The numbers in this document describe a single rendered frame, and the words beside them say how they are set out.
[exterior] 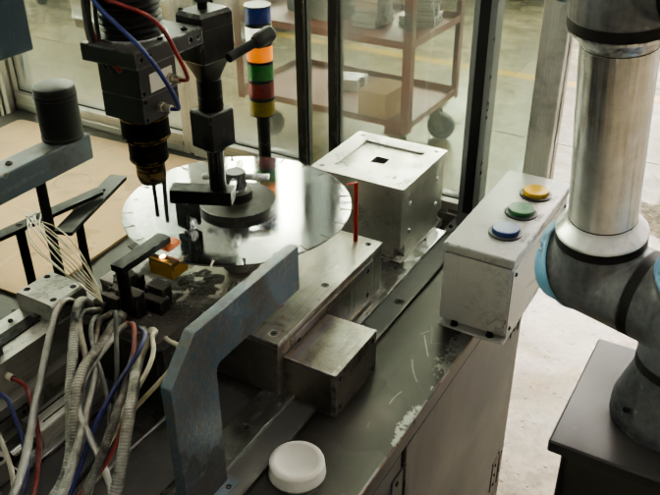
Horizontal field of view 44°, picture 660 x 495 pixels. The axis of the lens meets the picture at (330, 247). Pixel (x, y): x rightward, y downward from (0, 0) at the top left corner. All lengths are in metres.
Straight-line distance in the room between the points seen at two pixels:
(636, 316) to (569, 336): 1.51
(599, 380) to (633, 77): 0.47
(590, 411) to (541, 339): 1.38
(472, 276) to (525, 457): 1.01
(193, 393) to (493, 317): 0.52
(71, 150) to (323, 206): 0.36
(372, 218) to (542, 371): 1.15
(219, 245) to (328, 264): 0.21
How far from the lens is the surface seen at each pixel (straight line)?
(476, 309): 1.23
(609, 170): 1.00
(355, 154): 1.45
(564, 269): 1.09
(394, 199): 1.34
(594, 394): 1.20
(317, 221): 1.13
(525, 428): 2.23
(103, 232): 1.56
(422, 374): 1.18
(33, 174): 1.17
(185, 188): 1.10
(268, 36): 1.02
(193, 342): 0.86
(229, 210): 1.15
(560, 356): 2.48
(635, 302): 1.06
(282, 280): 0.97
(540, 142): 1.43
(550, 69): 1.38
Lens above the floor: 1.50
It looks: 31 degrees down
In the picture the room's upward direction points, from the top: straight up
